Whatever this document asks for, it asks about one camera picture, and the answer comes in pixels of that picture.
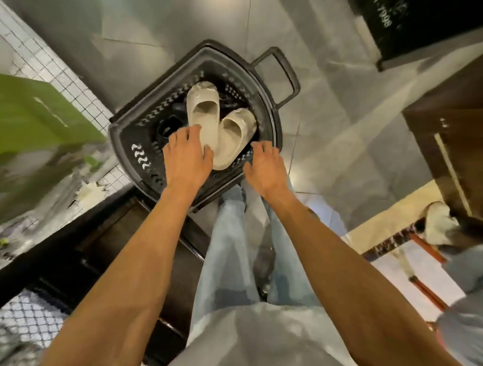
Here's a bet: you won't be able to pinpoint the person's left hand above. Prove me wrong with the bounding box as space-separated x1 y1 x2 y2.
162 124 215 194

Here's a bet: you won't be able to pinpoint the person's right hand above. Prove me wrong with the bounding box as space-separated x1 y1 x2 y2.
243 140 292 203

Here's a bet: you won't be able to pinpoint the beige logo rubber slipper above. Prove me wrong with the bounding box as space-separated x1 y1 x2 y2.
212 108 260 171

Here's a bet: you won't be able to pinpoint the beige logo slide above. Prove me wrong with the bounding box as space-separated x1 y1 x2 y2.
187 81 221 152

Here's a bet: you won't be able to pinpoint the black basket with wavy slots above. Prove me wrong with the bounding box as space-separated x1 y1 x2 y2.
108 39 302 214

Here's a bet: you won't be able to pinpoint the person's left forearm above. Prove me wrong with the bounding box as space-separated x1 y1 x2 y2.
39 187 206 366

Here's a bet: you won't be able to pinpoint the person's right forearm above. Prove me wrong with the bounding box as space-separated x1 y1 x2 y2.
264 192 463 366

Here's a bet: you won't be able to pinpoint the dark brown display cabinet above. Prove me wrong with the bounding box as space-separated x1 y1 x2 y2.
75 196 213 366

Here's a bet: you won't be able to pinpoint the person's light blue jeans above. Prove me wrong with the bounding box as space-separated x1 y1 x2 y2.
187 177 349 332

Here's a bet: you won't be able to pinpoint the person's light grey shirt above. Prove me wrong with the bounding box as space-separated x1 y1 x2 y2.
168 301 359 366

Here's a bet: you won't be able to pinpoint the brown wooden stand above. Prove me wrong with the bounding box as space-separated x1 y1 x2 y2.
401 64 483 228

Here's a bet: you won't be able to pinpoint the black cartoon poster board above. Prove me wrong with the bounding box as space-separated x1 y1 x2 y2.
354 0 483 73

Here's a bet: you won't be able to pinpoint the white wire grid panel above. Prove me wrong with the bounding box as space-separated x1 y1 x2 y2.
0 4 133 243

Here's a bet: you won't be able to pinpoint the orange frame grey stool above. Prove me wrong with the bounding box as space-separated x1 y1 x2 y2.
409 202 483 366

